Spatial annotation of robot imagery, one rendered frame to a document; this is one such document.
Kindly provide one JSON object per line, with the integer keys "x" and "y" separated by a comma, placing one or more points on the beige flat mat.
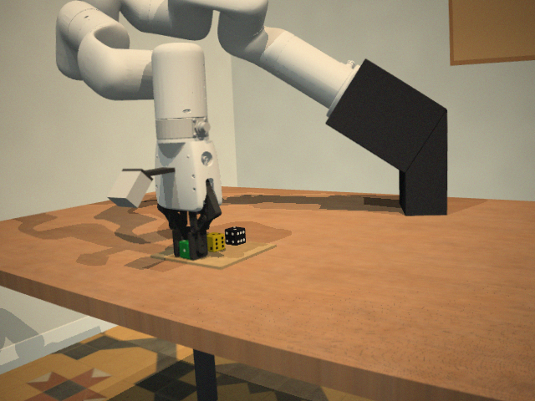
{"x": 220, "y": 259}

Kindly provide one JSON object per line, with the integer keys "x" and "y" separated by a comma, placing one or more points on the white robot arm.
{"x": 177, "y": 70}

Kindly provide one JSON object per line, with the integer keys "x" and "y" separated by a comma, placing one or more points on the black die with white pips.
{"x": 235, "y": 235}

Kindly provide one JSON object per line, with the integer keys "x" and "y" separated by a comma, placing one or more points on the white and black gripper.
{"x": 196, "y": 181}

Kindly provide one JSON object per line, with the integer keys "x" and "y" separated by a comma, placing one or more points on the green die with white pips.
{"x": 184, "y": 249}

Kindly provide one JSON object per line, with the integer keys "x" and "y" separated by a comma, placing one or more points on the yellow die with black pips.
{"x": 215, "y": 241}

